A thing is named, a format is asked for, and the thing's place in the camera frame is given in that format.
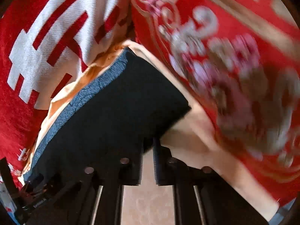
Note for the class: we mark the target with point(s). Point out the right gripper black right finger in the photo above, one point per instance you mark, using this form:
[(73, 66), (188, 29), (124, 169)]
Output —
[(165, 166)]

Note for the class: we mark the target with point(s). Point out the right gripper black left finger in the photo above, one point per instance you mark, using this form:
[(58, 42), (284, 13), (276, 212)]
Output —
[(130, 166)]

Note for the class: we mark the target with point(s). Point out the black pants with blue trim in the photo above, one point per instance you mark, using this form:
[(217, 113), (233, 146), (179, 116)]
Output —
[(124, 108)]

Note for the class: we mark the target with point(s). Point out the peach cloth mat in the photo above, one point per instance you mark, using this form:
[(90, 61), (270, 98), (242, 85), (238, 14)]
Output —
[(191, 140)]

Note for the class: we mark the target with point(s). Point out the red embroidered pillow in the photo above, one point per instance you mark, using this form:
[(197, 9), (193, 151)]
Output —
[(240, 60)]

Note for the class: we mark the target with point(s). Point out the red blanket with white characters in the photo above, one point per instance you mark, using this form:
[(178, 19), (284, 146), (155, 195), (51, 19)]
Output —
[(46, 44)]

